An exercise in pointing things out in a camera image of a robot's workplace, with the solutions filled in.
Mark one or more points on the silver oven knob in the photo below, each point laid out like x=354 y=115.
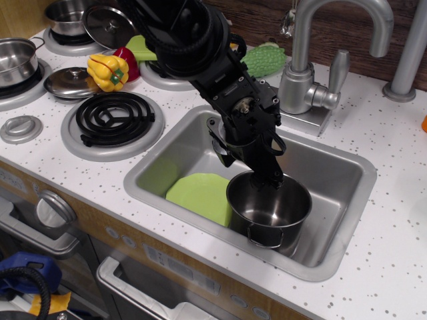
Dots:
x=52 y=211

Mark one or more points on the orange object at edge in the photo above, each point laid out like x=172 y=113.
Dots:
x=424 y=124

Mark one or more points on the steel pot lid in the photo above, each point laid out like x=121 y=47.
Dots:
x=71 y=83
x=108 y=26

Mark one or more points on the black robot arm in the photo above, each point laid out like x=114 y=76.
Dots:
x=192 y=42

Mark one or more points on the grey ring knob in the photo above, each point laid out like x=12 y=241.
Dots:
x=21 y=129

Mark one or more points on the green plastic cutting board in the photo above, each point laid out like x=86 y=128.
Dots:
x=139 y=49

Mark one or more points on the green toy bitter gourd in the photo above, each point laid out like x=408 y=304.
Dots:
x=264 y=59

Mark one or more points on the black coil burner back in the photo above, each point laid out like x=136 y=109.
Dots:
x=156 y=68

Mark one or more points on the steel pot lid back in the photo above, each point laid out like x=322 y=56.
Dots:
x=108 y=26

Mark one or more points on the black coil burner front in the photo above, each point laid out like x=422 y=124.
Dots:
x=112 y=119

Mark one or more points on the large steel pot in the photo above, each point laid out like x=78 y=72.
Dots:
x=268 y=217

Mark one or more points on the silver dishwasher door handle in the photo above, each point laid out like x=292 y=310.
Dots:
x=155 y=309

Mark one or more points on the silver oven door handle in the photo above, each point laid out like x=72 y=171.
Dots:
x=63 y=247

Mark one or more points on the red toy pepper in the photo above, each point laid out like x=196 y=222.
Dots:
x=129 y=57

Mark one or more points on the silver toy faucet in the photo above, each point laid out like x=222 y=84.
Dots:
x=306 y=104

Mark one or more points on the green plastic plate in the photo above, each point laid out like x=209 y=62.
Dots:
x=204 y=194

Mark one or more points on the steel pot left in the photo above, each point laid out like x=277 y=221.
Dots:
x=19 y=62

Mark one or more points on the grey metal pole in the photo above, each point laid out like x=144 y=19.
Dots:
x=400 y=89

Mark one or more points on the yellow tape piece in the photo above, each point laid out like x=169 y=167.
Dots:
x=41 y=307

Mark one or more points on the yellow toy bell pepper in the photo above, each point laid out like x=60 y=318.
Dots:
x=109 y=72

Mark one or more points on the steel pot lid front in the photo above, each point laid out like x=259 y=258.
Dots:
x=71 y=83

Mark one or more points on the silver toy sink basin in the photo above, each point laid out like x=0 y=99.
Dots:
x=340 y=184

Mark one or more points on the black coil burner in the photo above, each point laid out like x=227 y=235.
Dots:
x=112 y=119
x=156 y=68

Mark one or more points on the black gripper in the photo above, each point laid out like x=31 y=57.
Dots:
x=259 y=154

